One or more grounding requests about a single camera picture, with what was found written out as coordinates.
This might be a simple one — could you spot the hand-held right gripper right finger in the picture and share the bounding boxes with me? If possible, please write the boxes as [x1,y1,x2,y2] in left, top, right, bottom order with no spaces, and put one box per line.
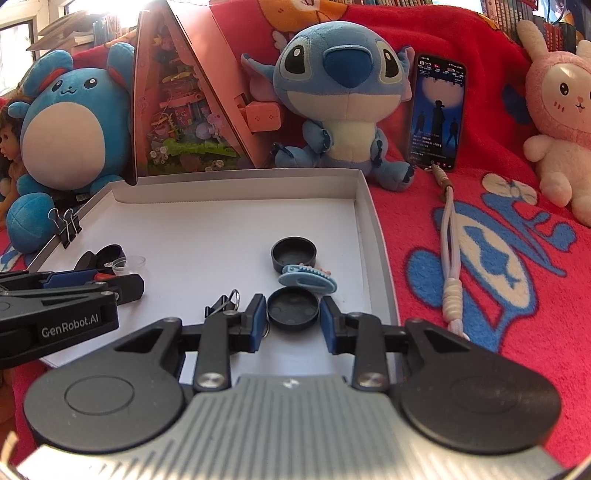
[318,295,476,392]

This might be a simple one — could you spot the round blue mouse plush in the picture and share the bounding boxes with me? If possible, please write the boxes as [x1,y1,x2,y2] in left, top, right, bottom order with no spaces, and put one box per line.
[7,41,137,254]

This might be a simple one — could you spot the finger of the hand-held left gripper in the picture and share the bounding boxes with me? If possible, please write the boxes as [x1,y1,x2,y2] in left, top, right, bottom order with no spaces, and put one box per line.
[0,270,112,291]
[0,274,145,306]

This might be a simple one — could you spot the red bear-print blanket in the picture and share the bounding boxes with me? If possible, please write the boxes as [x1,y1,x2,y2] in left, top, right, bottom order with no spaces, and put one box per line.
[69,0,555,185]

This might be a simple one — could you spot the blue alien plush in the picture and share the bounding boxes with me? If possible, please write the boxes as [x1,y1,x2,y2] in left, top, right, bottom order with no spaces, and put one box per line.
[242,21,416,192]

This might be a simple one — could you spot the triangular pink diorama box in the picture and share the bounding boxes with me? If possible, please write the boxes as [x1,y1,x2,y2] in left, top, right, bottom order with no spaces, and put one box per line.
[131,0,282,182]

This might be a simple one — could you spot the black binder clip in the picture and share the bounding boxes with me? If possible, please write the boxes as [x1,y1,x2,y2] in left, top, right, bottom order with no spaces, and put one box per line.
[204,288,241,320]
[47,208,83,249]

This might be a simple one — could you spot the small pink box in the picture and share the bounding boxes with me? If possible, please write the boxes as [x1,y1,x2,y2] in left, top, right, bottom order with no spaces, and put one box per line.
[245,102,282,134]

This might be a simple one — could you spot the red cartoon-print blanket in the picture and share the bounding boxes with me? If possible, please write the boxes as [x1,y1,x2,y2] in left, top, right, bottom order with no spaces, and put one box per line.
[0,157,591,472]

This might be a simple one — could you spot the smartphone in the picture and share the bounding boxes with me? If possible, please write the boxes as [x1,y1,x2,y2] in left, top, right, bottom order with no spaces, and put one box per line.
[407,53,468,171]

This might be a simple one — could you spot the stack of books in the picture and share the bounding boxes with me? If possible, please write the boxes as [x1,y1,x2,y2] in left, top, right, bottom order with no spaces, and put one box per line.
[28,9,134,51]

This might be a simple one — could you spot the black round cap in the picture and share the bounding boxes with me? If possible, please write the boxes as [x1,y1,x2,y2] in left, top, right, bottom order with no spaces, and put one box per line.
[268,286,320,330]
[271,236,318,274]
[76,244,126,273]

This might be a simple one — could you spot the white braided cord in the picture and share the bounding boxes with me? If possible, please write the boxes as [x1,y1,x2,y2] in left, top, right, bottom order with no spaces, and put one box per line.
[431,161,472,337]

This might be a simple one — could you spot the row of books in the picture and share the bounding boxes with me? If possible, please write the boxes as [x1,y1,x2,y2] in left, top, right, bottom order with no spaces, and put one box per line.
[480,0,587,51]

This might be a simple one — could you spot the brown-haired doll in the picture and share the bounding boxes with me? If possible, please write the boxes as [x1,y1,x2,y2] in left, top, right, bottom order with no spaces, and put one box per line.
[0,106,24,210]

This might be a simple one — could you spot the white cardboard box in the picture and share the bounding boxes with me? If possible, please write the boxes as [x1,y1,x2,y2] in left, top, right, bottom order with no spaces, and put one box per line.
[28,167,400,370]

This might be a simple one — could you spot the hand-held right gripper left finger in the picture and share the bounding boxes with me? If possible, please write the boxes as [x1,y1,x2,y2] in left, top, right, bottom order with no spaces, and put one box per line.
[111,294,269,392]

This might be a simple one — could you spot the pink rabbit plush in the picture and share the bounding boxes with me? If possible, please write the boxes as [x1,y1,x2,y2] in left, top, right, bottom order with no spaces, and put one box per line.
[516,18,591,227]

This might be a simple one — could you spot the small clear plastic cup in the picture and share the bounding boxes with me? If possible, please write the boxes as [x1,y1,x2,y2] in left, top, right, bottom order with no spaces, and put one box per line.
[111,255,147,278]

